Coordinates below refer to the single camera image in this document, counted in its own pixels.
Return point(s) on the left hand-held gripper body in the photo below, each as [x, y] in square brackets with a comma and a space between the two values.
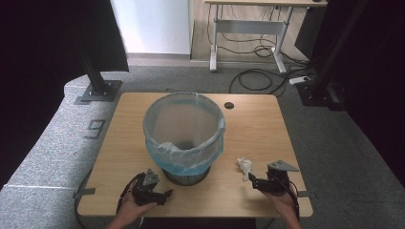
[147, 192]

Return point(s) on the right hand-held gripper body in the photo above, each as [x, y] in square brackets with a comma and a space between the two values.
[277, 179]

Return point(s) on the white tissue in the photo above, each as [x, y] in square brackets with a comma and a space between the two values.
[245, 166]

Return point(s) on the black mesh trash bin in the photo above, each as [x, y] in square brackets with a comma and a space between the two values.
[186, 177]

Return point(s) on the person's left hand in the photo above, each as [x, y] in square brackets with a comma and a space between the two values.
[133, 208]

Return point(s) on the person's right hand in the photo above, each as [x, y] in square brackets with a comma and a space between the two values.
[281, 202]

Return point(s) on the grey tape strip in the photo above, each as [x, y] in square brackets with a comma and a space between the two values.
[84, 192]
[307, 194]

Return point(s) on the trash bin with blue liner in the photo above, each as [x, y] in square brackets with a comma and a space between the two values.
[184, 133]

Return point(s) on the white power strip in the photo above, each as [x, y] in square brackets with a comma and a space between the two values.
[299, 80]

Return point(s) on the black metal stand with base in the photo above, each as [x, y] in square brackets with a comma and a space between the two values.
[97, 86]

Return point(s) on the right black stand base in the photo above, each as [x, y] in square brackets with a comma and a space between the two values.
[328, 63]

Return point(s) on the dark curtain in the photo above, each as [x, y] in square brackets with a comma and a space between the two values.
[375, 79]
[41, 63]

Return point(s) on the black computer tower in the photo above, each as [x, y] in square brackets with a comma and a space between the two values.
[309, 31]

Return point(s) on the white desk frame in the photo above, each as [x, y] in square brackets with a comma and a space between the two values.
[248, 27]

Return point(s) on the white wall panel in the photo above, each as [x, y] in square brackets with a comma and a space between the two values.
[153, 25]

